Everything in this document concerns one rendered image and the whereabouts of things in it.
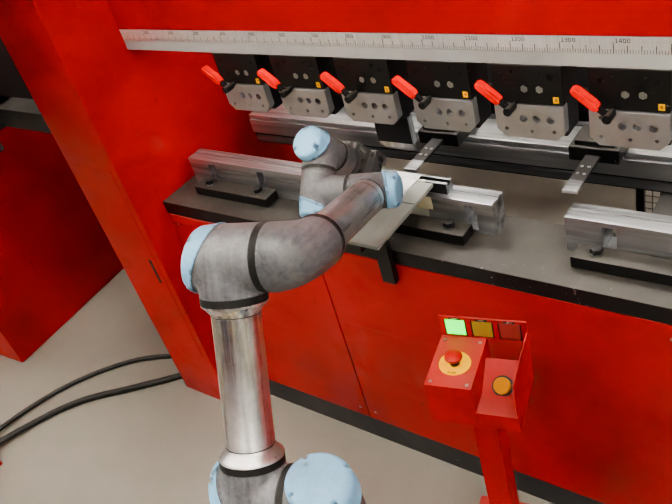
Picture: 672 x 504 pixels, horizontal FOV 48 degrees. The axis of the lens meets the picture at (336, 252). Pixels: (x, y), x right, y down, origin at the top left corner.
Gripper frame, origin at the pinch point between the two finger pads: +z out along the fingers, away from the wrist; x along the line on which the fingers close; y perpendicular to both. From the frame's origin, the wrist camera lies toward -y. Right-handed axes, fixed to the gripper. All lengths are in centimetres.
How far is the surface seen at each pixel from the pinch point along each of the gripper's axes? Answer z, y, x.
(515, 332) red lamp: 4.5, -25.0, -39.2
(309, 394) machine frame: 66, -63, 51
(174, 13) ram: -30, 33, 59
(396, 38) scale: -25.4, 29.2, -8.8
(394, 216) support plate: -3.9, -5.7, -6.6
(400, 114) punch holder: -10.3, 17.3, -4.9
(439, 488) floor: 67, -77, -4
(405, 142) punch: -1.8, 13.0, -3.0
